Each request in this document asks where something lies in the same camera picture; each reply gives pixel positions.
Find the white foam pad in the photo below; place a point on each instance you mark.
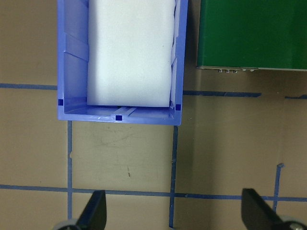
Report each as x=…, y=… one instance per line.
x=129, y=52

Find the blue plastic storage bin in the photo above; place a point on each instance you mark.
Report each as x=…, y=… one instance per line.
x=74, y=72

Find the green conveyor belt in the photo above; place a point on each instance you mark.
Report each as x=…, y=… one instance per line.
x=251, y=33

